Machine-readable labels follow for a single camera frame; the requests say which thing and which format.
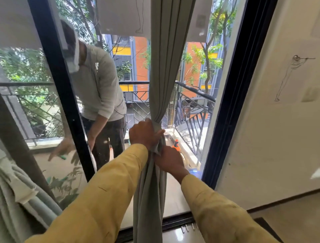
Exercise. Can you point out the person's left hand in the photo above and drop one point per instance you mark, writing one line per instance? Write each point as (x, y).
(143, 134)

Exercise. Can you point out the black metal balcony railing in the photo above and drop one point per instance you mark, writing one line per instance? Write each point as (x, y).
(135, 82)

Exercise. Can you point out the person's left forearm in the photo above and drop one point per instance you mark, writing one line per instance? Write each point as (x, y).
(100, 195)

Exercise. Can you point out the light grey curtain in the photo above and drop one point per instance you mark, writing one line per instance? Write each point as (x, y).
(165, 62)
(25, 212)

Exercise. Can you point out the black sliding door frame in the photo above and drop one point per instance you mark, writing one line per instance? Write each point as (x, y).
(57, 87)

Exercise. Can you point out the blue plastic bucket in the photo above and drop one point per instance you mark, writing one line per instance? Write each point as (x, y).
(193, 172)

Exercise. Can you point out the person's right hand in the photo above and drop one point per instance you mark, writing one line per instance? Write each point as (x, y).
(171, 161)

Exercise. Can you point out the person's right forearm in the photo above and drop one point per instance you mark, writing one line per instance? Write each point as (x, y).
(220, 212)

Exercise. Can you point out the black ribbed door frame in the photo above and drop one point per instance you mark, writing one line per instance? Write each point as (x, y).
(240, 87)

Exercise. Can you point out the orange spray bottle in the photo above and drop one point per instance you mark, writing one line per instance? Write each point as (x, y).
(176, 145)

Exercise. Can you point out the white plastic jug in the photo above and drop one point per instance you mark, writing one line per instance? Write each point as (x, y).
(187, 161)

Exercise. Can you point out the large grey paper sheet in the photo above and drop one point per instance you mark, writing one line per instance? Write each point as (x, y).
(17, 22)

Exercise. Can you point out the dark textured window post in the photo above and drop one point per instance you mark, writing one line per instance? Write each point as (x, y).
(20, 150)

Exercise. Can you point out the figure drawing paper sheet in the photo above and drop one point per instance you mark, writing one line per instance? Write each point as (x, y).
(120, 15)
(290, 77)

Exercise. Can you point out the dark skirting board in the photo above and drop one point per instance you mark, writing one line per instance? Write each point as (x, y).
(282, 200)

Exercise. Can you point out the green plant in dark pot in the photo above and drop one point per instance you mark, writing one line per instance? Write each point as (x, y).
(65, 185)

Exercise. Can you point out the paper sheet with square code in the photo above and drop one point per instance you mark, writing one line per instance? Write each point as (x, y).
(198, 22)

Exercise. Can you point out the orange brick building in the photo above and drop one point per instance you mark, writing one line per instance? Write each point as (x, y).
(141, 62)

